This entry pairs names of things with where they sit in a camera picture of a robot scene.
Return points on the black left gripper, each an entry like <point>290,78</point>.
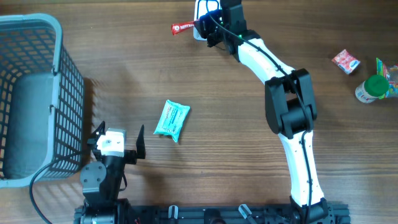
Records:
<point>131,155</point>

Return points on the teal wet wipes pack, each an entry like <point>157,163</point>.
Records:
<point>172,119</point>

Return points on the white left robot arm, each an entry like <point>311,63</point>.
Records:
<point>103,179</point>

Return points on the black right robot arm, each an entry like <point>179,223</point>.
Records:
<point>289,99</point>

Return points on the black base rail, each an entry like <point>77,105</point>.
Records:
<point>268,214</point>

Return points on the grey plastic mesh basket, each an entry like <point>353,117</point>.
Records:
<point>42,102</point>

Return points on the green lid jar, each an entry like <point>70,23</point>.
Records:
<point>372,89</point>

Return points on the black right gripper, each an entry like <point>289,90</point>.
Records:
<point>201,25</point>

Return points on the red tissue pack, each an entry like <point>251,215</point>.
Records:
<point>345,61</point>

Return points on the Haribo gummy candy bag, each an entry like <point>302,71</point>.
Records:
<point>390,74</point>

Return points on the red Nescafe stick sachet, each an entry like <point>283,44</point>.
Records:
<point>181,27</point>

